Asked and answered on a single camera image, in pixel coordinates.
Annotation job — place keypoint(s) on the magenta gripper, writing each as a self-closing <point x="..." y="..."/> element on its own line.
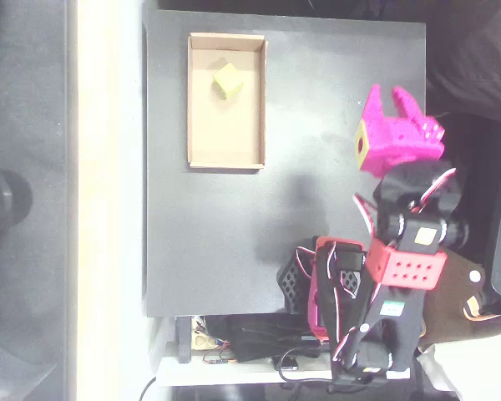
<point x="394" y="133"/>

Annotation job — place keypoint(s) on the green cube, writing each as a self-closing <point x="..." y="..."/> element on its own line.
<point x="227" y="79"/>

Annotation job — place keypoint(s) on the black red magenta robot arm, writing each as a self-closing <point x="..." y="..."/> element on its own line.
<point x="392" y="334"/>

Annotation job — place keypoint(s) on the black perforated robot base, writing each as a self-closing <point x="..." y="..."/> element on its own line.
<point x="292" y="284"/>

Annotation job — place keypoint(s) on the shallow cardboard box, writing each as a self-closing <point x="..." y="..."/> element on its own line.
<point x="225" y="133"/>

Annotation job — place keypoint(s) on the dark fabric garment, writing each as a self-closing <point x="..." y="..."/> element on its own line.
<point x="476" y="62"/>

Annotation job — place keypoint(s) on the brown bag with white button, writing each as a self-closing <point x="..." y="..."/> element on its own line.
<point x="455" y="301"/>

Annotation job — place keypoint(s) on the black power adapter bundle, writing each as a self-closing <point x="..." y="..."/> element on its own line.
<point x="254" y="342"/>

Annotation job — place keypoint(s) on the small black connector box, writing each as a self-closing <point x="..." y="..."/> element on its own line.
<point x="288" y="363"/>

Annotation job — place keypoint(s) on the beige plywood piece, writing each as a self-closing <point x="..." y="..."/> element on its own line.
<point x="202" y="340"/>

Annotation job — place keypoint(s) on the white shelf board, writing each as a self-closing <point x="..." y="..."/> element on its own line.
<point x="234" y="372"/>

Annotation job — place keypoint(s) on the yellow camera mount cube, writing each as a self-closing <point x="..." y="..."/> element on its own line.
<point x="360" y="160"/>

